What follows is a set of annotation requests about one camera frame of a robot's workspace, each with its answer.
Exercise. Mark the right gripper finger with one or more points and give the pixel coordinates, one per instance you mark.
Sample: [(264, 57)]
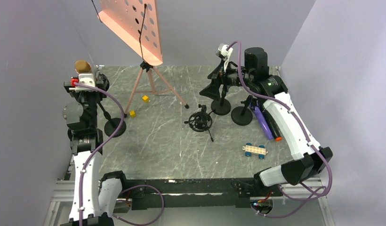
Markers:
[(218, 73), (212, 90)]

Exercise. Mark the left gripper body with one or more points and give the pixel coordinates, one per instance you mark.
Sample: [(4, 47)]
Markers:
[(86, 100)]

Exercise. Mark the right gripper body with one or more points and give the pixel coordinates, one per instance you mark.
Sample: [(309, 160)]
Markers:
[(231, 77)]

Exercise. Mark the black round-base stand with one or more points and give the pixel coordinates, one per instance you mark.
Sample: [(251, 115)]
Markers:
[(221, 104), (241, 115)]

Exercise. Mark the gold microphone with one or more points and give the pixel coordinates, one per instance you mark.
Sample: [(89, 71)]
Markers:
[(82, 66)]

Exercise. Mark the black tripod mic stand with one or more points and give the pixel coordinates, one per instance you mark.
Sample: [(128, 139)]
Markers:
[(201, 121)]

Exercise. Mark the black shock-mount stand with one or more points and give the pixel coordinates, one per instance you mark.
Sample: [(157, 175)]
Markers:
[(112, 123)]

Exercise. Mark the purple microphone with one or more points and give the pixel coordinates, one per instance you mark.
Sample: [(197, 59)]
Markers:
[(262, 121)]

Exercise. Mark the black microphone orange tip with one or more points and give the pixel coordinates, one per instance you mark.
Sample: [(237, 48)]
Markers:
[(272, 126)]

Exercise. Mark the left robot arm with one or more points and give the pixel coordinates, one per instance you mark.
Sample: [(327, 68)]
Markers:
[(94, 198)]

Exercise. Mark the pink music stand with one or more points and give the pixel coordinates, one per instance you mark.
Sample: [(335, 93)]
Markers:
[(135, 22)]

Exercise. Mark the yellow cube near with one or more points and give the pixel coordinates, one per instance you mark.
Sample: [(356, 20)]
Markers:
[(132, 113)]

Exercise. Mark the yellow cube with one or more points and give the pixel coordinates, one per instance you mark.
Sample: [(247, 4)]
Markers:
[(132, 113), (146, 99)]

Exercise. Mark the yellow cube far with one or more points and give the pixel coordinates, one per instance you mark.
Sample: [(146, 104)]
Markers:
[(146, 99)]

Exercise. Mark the toy brick car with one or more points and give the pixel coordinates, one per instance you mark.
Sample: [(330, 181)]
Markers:
[(250, 150)]

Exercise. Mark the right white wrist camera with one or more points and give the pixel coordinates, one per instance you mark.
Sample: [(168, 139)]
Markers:
[(224, 52)]

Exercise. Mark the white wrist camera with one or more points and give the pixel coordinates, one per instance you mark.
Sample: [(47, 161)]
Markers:
[(86, 79), (224, 52)]

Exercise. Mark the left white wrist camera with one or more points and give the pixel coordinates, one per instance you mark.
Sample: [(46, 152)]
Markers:
[(86, 79)]

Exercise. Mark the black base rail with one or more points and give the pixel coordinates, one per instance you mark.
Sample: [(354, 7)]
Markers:
[(199, 192)]

